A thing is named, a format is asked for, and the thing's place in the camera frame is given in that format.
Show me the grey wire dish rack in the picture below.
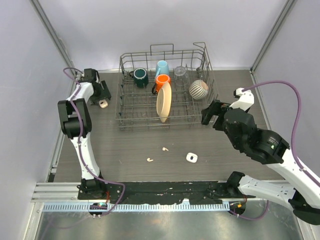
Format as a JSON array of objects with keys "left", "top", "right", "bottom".
[{"left": 115, "top": 42, "right": 219, "bottom": 130}]

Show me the striped ceramic bowl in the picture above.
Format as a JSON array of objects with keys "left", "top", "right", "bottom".
[{"left": 189, "top": 79, "right": 209, "bottom": 100}]

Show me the white earbud charging case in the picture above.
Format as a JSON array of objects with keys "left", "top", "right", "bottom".
[{"left": 186, "top": 152, "right": 198, "bottom": 164}]

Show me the orange mug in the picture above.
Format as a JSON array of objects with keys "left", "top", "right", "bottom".
[{"left": 151, "top": 74, "right": 171, "bottom": 95}]

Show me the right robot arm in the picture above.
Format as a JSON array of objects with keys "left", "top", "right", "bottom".
[{"left": 201, "top": 100, "right": 320, "bottom": 226}]

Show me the clear glass cup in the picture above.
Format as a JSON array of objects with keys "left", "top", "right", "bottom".
[{"left": 174, "top": 66, "right": 189, "bottom": 87}]

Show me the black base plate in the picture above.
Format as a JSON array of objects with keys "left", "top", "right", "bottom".
[{"left": 77, "top": 180, "right": 245, "bottom": 205}]

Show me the light blue cup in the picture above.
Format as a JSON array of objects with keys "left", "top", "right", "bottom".
[{"left": 155, "top": 60, "right": 170, "bottom": 78}]

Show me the beige earbud charging case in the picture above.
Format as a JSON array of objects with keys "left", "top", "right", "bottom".
[{"left": 98, "top": 99, "right": 109, "bottom": 109}]

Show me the white slotted cable duct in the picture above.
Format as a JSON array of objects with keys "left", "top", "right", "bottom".
[{"left": 42, "top": 201, "right": 230, "bottom": 214}]

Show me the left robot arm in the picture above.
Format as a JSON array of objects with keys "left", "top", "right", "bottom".
[{"left": 57, "top": 67, "right": 112, "bottom": 200}]

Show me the beige oval plate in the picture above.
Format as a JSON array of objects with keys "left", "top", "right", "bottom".
[{"left": 156, "top": 82, "right": 172, "bottom": 123}]

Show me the dark green mug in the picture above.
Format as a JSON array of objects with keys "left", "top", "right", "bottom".
[{"left": 129, "top": 67, "right": 149, "bottom": 88}]

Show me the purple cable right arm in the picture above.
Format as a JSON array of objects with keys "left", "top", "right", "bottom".
[{"left": 228, "top": 80, "right": 320, "bottom": 221}]

